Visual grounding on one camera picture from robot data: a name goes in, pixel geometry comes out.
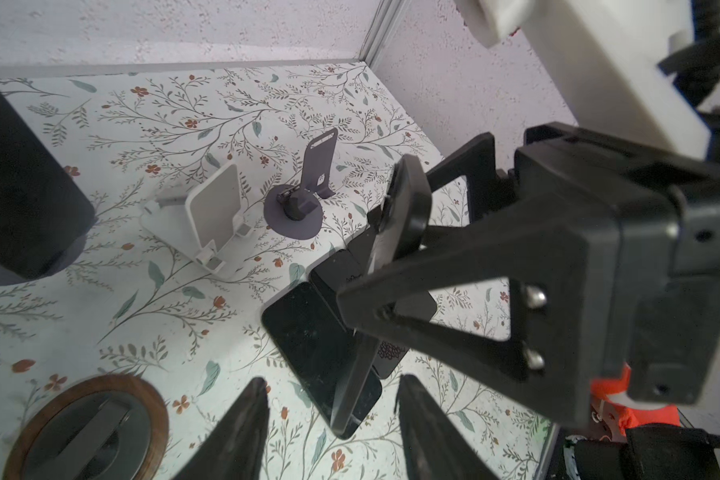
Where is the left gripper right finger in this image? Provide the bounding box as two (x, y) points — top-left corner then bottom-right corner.
(395, 374), (496, 479)

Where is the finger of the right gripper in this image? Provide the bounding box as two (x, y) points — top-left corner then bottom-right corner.
(335, 191), (595, 427)
(426, 132), (516, 223)

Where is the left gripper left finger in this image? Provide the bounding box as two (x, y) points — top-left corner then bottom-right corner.
(174, 377), (270, 480)

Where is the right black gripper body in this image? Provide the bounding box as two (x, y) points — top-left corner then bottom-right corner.
(512, 123), (720, 424)

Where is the black phone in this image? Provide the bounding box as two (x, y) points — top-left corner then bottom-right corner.
(0, 93), (96, 263)
(307, 224), (439, 380)
(330, 154), (432, 435)
(261, 282), (355, 422)

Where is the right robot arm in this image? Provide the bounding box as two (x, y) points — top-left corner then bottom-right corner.
(328, 1), (720, 433)

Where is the round wooden phone stand centre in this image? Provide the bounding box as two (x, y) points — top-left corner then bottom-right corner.
(2, 374), (169, 479)

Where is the purple round phone stand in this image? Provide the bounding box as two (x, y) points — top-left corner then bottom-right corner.
(264, 128), (338, 240)

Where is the white folding phone stand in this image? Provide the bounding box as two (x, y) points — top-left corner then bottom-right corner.
(139, 162), (252, 279)

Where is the grey round phone stand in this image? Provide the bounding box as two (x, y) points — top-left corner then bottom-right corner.
(0, 235), (87, 286)

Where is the red shark plush toy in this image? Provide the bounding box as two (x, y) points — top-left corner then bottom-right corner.
(590, 364), (682, 438)

